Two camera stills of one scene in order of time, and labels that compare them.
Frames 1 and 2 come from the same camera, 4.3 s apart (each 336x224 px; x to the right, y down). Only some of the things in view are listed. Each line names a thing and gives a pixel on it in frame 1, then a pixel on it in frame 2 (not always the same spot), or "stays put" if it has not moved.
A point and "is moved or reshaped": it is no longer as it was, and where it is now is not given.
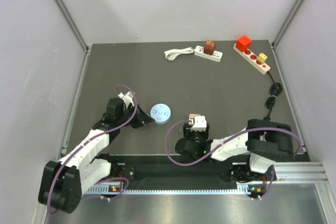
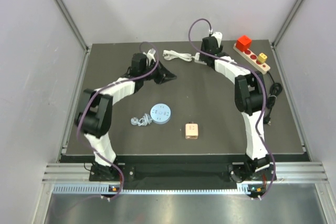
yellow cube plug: x=262 y=57 stays put
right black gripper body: x=197 y=136 -> x=202 y=56
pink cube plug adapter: x=191 y=117 is moved or reshaped
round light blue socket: x=161 y=113 stays put
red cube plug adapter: x=243 y=43 stays put
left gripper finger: x=143 y=117 -> x=163 y=70
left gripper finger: x=137 y=126 -> x=159 y=81
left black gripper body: x=127 y=116 -> x=153 y=74
